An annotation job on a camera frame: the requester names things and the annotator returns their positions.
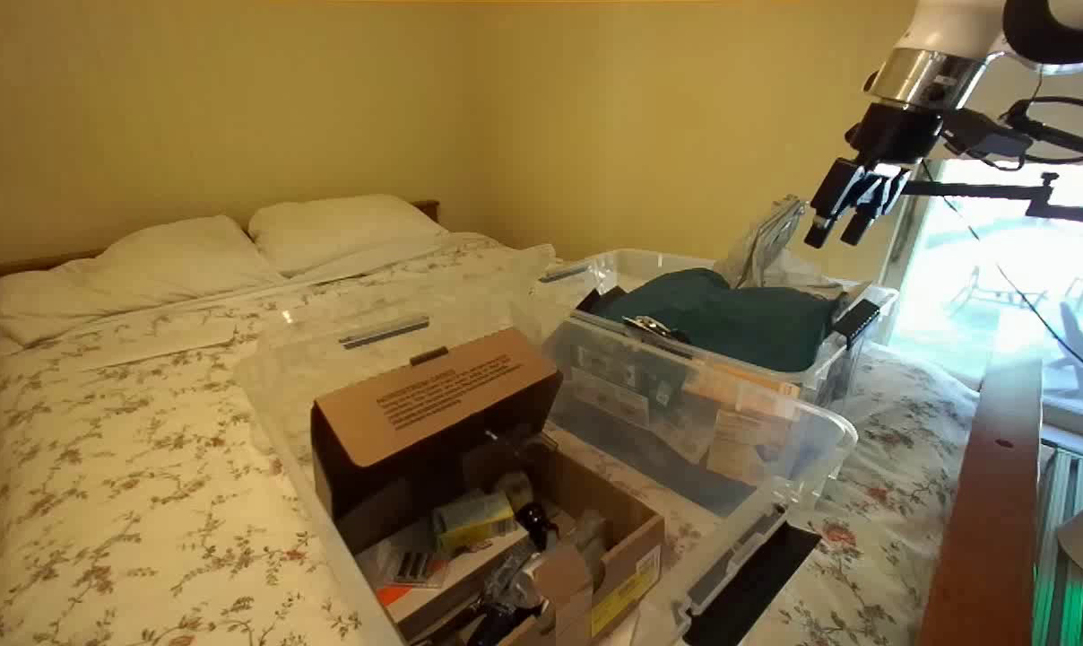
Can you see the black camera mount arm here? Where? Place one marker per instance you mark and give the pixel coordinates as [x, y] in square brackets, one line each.
[1033, 195]

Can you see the white pillow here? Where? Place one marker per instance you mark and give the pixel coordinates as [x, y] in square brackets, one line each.
[301, 234]
[147, 267]

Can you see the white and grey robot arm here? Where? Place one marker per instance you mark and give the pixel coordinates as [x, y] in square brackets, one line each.
[925, 75]

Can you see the wooden bed footboard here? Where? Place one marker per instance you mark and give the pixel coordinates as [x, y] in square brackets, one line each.
[985, 575]

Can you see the floral bed cover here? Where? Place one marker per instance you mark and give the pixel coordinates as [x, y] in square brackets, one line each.
[147, 474]

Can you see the small yellow-green box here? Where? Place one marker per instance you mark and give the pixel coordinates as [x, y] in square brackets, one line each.
[470, 519]

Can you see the white pillow left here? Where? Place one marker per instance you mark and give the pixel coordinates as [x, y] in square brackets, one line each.
[147, 267]

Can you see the clear plastic crate with cardboard box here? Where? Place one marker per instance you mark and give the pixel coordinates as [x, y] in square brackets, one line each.
[704, 444]

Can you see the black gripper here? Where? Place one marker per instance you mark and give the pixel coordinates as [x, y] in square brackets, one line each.
[882, 135]

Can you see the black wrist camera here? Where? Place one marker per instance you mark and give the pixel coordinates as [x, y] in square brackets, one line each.
[985, 136]

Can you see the dark green cloth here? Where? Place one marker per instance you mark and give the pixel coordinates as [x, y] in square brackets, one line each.
[771, 329]

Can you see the white pillow right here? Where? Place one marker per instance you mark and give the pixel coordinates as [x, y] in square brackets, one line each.
[301, 234]

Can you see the clear plastic crate with clothes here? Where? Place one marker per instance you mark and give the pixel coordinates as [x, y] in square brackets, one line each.
[761, 258]

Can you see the brown cardboard box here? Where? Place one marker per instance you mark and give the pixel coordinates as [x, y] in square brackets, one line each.
[468, 421]

